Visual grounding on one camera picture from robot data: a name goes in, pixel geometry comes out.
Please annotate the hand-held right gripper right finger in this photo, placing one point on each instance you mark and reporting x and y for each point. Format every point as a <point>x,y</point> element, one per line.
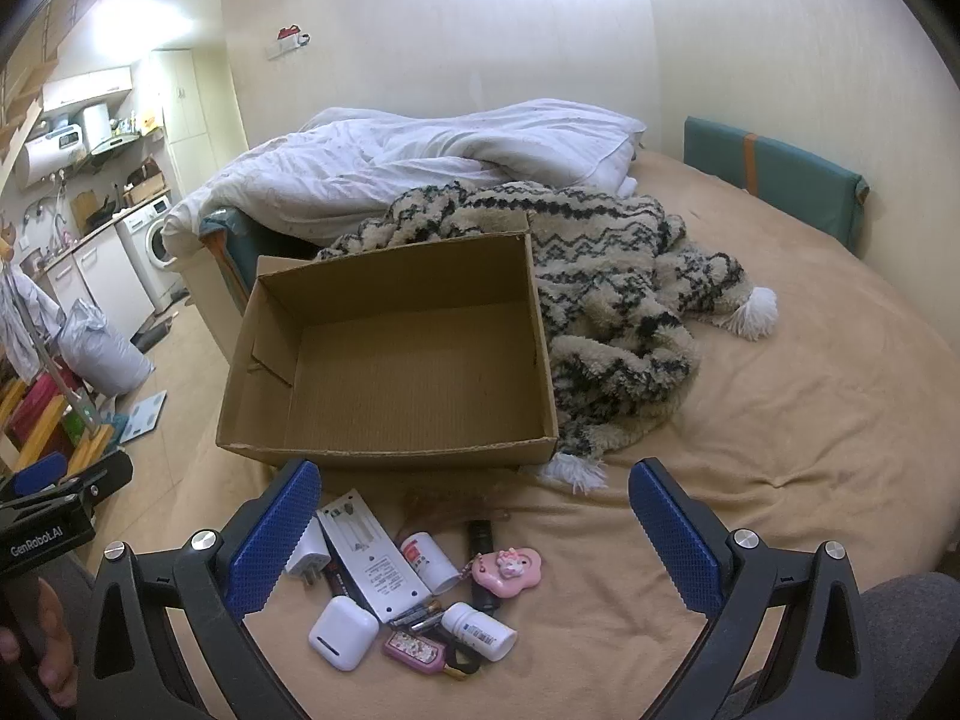
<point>675,540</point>

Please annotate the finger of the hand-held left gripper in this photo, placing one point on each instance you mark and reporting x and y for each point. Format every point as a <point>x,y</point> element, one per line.
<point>37,469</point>
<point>97,476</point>

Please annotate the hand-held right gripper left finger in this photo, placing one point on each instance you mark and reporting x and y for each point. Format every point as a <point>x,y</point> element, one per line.
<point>274,532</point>

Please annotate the white charger plug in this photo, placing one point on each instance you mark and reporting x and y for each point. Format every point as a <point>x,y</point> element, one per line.
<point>311,562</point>

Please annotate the black rectangular device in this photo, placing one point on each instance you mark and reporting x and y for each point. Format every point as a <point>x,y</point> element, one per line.
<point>343,581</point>

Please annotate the white battery charger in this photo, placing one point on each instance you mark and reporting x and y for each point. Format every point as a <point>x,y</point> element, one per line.
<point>375,570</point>

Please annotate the white earbuds case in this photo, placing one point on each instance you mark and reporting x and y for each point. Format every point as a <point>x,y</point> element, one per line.
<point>341,634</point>

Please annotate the pink rhinestone key fob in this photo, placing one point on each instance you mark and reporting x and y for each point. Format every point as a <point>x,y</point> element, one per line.
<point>412,649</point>

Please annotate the white pill bottle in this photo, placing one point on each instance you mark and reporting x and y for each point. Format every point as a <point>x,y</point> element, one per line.
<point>480,631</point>

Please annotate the person's left hand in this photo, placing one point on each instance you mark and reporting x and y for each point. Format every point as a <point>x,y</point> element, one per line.
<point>56,637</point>

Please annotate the wooden rack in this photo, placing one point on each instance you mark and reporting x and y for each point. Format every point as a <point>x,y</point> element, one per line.
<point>45,435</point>

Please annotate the bathroom scale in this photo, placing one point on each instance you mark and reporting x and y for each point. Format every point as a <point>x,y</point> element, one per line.
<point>146,416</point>

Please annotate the grey trash bag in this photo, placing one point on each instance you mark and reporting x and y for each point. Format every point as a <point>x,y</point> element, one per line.
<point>101,356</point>

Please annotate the hanging white cloth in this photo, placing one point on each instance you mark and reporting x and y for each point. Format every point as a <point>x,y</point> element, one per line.
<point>22,315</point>

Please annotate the beige bed sheet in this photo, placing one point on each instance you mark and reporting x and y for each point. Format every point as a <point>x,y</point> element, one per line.
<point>787,427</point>

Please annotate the white bottle with red label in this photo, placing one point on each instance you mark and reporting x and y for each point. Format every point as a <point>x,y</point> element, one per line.
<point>431,562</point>

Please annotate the white kitchen base cabinet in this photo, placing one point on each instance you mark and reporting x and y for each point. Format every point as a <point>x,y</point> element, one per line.
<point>112,285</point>

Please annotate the black flashlight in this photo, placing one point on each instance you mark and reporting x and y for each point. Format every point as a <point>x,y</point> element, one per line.
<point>480,536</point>

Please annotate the white washing machine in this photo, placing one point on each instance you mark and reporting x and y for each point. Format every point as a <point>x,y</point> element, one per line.
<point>154,240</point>

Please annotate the person's grey trouser leg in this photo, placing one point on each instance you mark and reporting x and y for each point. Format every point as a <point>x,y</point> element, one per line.
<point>915,630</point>

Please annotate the teal padded cushion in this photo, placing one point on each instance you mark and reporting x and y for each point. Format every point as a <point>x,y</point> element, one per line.
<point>225,240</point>
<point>787,180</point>

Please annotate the patterned fleece blanket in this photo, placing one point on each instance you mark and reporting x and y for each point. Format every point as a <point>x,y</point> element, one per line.
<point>615,277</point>

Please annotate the small cardboard box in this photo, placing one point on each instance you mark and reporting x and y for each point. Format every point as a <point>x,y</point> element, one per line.
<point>146,184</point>

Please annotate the white water heater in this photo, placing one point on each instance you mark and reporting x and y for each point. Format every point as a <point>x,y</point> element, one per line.
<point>45,157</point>

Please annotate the white duvet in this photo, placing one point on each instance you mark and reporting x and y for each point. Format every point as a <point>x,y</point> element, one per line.
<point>375,165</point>

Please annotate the white tall cabinet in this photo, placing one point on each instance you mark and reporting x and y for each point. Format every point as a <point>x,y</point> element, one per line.
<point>187,105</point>

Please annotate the white wall cabinet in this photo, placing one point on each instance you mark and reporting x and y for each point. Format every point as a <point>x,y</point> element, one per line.
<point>86,86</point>

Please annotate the white wall shelf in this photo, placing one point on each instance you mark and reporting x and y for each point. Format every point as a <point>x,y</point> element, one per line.
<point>289,45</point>

